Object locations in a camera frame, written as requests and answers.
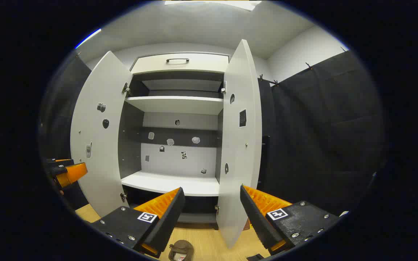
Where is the white cabinet shelf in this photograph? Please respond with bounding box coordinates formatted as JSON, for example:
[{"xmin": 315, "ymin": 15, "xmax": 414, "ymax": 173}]
[
  {"xmin": 125, "ymin": 96, "xmax": 225, "ymax": 116},
  {"xmin": 121, "ymin": 170, "xmax": 220, "ymax": 197}
]

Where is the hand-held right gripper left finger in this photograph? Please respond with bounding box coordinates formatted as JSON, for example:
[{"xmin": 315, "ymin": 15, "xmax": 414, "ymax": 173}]
[{"xmin": 90, "ymin": 187, "xmax": 186, "ymax": 258}]

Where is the black backdrop cloth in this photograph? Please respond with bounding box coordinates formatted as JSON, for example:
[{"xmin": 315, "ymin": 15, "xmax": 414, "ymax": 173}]
[{"xmin": 38, "ymin": 51, "xmax": 384, "ymax": 218}]

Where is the white cabinet door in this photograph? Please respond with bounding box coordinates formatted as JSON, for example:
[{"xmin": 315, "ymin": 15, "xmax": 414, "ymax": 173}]
[
  {"xmin": 70, "ymin": 51, "xmax": 134, "ymax": 218},
  {"xmin": 216, "ymin": 39, "xmax": 263, "ymax": 250}
]

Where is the ceiling light panel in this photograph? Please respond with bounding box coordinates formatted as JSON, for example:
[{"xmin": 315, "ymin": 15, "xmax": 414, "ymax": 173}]
[{"xmin": 164, "ymin": 0, "xmax": 262, "ymax": 11}]

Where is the brown fuzzy shoe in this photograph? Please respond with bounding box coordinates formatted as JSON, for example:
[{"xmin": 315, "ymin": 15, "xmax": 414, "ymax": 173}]
[{"xmin": 168, "ymin": 240, "xmax": 194, "ymax": 261}]

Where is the white cabinet drawer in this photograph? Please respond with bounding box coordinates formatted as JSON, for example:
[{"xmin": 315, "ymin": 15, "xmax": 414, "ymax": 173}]
[{"xmin": 131, "ymin": 53, "xmax": 229, "ymax": 75}]

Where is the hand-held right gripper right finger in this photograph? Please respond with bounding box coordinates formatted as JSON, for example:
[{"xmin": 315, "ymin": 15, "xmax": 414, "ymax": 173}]
[{"xmin": 240, "ymin": 184, "xmax": 341, "ymax": 256}]

